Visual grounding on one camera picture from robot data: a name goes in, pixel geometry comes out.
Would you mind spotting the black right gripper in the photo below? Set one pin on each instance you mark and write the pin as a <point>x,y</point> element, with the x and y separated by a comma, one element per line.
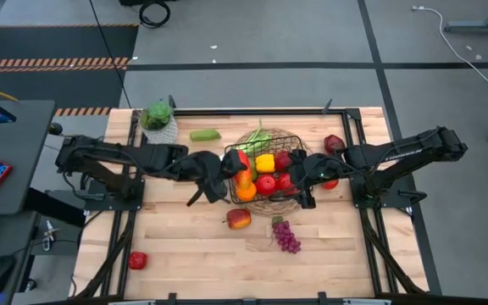
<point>318,171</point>

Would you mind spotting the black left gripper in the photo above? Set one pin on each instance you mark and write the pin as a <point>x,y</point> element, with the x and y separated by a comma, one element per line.
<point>206,173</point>

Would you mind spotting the red-orange mango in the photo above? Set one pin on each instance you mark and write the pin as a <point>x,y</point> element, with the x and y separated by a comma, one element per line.
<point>244,173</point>

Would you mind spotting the orange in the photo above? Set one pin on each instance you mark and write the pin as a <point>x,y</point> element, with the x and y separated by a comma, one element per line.
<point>247,193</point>

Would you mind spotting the white and green leek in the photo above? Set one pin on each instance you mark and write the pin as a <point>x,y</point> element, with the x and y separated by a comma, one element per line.
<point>256,142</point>

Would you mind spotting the yellow bell pepper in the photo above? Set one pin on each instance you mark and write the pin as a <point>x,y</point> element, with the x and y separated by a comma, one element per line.
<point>265,163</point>

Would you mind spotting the green cucumber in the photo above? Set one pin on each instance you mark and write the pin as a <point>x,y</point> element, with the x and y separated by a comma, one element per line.
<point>205,135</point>

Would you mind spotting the dark red pomegranate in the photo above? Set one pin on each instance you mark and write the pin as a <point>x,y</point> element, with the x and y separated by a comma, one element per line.
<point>334,143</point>

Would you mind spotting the red-yellow apple with stem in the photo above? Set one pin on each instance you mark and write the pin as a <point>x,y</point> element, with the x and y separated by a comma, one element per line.
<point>239,219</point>

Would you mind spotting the purple grape bunch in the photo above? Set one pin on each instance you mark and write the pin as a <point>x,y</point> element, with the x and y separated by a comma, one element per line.
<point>286,237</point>

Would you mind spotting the small red bell pepper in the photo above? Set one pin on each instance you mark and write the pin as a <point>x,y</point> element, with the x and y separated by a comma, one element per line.
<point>137,260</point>

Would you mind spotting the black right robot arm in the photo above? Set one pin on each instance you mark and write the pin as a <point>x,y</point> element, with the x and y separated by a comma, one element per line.
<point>413,148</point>

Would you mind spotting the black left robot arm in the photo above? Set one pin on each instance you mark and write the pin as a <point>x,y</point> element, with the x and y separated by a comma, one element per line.
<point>151,156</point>

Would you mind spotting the white triangle-patterned plant pot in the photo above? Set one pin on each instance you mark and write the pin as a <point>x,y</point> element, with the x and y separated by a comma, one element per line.
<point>163,133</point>

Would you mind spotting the green artificial plant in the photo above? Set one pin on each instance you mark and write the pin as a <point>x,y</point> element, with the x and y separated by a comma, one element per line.
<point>157,114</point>

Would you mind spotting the black round knob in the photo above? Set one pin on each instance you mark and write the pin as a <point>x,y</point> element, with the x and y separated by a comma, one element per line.
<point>55,129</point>

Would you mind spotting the black side desk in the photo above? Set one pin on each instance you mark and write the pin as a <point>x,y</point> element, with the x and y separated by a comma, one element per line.
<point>19,148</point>

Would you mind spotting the black hazard-striped floor mat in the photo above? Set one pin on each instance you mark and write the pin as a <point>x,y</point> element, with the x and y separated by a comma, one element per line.
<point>57,42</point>

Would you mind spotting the grey desk leg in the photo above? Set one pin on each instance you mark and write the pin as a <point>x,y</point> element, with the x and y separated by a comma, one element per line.
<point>481,27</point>

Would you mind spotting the dark low desk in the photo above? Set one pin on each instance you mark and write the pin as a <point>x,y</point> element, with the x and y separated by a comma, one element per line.
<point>7,229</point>

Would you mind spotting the black aluminium rig frame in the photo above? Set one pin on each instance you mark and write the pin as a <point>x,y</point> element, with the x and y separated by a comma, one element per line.
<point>248,112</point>

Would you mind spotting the black frame bracket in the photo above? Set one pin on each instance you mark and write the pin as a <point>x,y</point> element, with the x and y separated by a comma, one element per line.
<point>327,107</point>
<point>171,102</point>

